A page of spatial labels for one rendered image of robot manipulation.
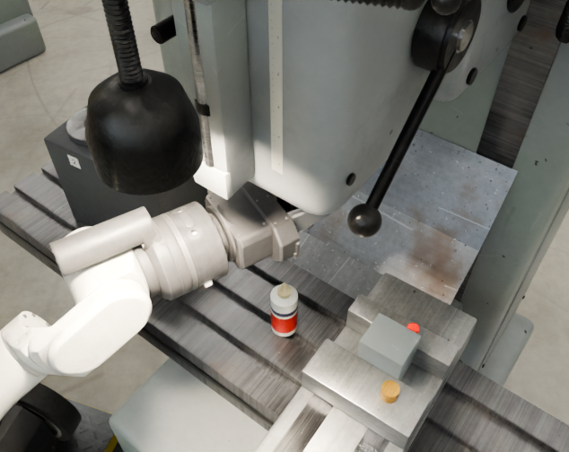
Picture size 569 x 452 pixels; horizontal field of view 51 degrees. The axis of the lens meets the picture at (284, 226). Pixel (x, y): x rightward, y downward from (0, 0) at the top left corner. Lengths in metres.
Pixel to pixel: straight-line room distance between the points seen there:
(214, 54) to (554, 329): 1.90
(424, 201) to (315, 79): 0.63
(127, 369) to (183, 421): 1.06
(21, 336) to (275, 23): 0.38
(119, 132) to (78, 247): 0.24
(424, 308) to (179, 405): 0.40
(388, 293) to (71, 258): 0.48
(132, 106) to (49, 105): 2.73
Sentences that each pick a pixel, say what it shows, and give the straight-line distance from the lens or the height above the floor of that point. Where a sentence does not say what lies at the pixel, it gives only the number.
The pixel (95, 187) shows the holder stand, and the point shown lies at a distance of 0.99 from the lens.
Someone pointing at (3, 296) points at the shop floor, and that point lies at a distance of 2.32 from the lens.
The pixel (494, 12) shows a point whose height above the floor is 1.43.
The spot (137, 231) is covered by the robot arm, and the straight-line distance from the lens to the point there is 0.59.
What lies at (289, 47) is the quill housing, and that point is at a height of 1.49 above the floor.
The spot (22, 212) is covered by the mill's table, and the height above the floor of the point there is 0.93.
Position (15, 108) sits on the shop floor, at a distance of 3.13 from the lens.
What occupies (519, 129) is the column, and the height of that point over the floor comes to 1.16.
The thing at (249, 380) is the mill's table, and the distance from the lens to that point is 0.88.
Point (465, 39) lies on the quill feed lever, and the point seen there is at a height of 1.45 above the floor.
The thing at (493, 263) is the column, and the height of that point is 0.87.
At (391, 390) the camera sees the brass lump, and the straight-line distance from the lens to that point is 0.74.
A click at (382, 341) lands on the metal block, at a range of 0.76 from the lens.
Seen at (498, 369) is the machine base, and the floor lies 0.20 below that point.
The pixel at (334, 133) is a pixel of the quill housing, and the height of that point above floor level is 1.42.
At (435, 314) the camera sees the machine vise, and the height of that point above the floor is 1.00.
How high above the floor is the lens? 1.71
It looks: 48 degrees down
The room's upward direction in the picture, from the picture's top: straight up
